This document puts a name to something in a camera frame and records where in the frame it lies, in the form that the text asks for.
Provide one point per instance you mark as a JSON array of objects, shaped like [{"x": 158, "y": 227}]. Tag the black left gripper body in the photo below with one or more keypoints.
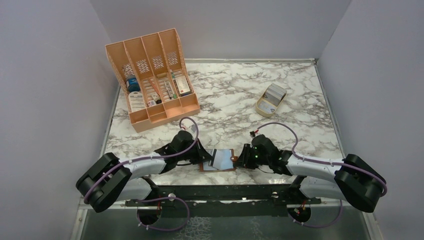
[{"x": 195, "y": 153}]

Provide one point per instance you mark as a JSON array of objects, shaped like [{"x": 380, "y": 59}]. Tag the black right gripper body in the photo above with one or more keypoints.
[{"x": 252, "y": 156}]

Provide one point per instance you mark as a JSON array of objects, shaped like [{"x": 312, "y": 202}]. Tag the brown leather card holder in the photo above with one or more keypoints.
[{"x": 206, "y": 168}]

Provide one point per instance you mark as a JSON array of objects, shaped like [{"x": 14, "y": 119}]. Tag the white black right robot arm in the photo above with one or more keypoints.
[{"x": 348, "y": 179}]

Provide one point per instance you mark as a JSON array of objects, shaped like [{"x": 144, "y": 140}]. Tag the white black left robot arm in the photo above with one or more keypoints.
[{"x": 112, "y": 179}]

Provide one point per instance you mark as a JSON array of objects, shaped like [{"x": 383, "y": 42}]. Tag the VIP card lying in tray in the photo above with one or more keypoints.
[{"x": 266, "y": 106}]

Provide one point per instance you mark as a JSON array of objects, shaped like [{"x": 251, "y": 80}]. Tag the beige oval card tray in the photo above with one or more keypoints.
[{"x": 266, "y": 114}]

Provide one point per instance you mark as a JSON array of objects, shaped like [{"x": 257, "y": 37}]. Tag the white red card box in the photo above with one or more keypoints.
[{"x": 182, "y": 86}]

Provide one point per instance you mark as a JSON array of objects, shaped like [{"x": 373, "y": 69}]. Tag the white label packet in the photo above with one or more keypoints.
[{"x": 136, "y": 101}]

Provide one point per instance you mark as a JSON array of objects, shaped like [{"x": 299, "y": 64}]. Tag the orange plastic desk organizer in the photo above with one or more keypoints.
[{"x": 155, "y": 60}]

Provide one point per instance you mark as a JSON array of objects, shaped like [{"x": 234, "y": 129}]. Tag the blue round tape roll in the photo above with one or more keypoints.
[{"x": 132, "y": 84}]

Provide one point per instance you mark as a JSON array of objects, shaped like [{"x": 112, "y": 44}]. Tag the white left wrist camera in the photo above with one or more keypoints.
[{"x": 191, "y": 129}]

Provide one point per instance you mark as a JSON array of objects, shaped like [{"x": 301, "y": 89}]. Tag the black metal mounting rail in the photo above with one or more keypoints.
[{"x": 178, "y": 201}]

